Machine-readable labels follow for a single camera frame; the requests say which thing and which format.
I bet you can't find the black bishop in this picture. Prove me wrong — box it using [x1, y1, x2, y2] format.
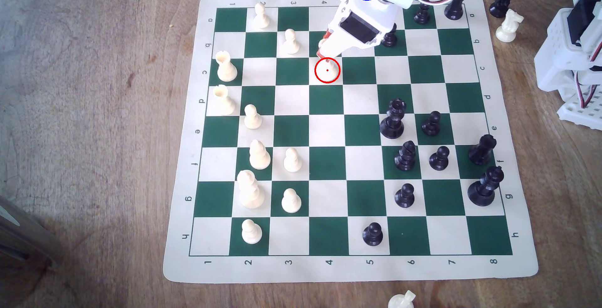
[394, 140, 417, 172]

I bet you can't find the green and white chess mat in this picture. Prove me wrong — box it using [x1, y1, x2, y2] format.
[163, 0, 539, 284]

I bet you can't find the dark grey object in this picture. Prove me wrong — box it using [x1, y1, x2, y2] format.
[0, 195, 65, 271]

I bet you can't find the black rook row f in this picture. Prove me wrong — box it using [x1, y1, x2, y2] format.
[468, 134, 498, 166]

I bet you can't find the black king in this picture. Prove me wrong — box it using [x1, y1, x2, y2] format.
[467, 166, 505, 207]

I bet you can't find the white rook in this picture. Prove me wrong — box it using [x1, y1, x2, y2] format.
[213, 85, 237, 116]
[215, 50, 238, 82]

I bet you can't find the white knight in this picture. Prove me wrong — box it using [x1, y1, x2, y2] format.
[496, 9, 525, 43]

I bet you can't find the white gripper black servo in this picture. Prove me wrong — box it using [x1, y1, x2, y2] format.
[317, 0, 399, 60]

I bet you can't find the white chess piece lying down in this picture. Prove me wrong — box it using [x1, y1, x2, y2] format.
[388, 290, 416, 308]

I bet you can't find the white bishop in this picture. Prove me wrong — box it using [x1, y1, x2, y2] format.
[249, 139, 272, 170]

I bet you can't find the black pawn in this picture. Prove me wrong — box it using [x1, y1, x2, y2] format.
[394, 183, 415, 208]
[421, 111, 442, 137]
[413, 0, 431, 25]
[362, 222, 384, 247]
[429, 146, 450, 171]
[381, 23, 399, 48]

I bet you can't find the black knight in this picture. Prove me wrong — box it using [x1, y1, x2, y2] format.
[489, 0, 517, 18]

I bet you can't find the white pawn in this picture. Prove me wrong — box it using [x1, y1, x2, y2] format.
[254, 3, 271, 29]
[281, 188, 302, 214]
[318, 58, 340, 82]
[283, 29, 301, 55]
[241, 219, 262, 245]
[244, 104, 263, 130]
[283, 147, 303, 173]

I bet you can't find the red black servo cable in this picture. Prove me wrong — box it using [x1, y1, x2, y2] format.
[575, 40, 602, 109]

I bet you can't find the black queen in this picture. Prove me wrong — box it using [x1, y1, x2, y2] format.
[379, 99, 407, 140]

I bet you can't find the black rook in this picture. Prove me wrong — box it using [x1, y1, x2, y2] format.
[444, 0, 467, 21]

